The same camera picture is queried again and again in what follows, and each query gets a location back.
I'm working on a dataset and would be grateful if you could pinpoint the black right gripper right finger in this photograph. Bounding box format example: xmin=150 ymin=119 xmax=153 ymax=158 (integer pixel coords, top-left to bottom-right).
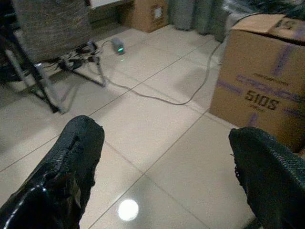
xmin=228 ymin=126 xmax=305 ymax=229

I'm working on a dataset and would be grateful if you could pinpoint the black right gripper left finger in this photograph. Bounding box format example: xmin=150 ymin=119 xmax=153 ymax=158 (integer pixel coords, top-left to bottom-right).
xmin=0 ymin=115 xmax=105 ymax=229

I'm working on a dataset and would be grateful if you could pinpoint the large printed cardboard box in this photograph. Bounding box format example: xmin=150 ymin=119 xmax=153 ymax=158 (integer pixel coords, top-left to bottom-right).
xmin=209 ymin=13 xmax=305 ymax=153

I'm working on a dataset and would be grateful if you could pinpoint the black power strip with plugs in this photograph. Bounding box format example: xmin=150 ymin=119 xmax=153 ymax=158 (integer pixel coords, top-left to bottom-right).
xmin=35 ymin=41 xmax=101 ymax=72

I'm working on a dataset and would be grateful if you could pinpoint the black metal stand leg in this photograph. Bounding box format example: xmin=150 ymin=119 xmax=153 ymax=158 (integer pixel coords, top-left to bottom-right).
xmin=0 ymin=0 xmax=60 ymax=114

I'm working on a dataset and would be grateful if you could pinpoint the grey woven fabric chair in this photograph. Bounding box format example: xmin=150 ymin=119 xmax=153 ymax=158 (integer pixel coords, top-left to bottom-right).
xmin=0 ymin=0 xmax=107 ymax=115

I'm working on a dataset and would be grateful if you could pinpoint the grey power adapter green light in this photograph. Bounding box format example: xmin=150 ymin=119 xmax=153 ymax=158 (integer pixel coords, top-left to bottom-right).
xmin=111 ymin=37 xmax=126 ymax=55

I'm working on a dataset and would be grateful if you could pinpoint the grey green curtain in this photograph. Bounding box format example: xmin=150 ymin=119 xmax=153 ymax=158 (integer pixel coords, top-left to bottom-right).
xmin=166 ymin=0 xmax=233 ymax=42

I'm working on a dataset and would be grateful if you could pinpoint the small brown cardboard box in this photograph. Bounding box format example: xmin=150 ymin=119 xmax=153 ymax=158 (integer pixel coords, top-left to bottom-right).
xmin=130 ymin=0 xmax=169 ymax=33

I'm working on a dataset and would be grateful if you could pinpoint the grey floor cable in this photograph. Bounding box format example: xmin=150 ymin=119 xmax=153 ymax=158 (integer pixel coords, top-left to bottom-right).
xmin=96 ymin=11 xmax=265 ymax=106

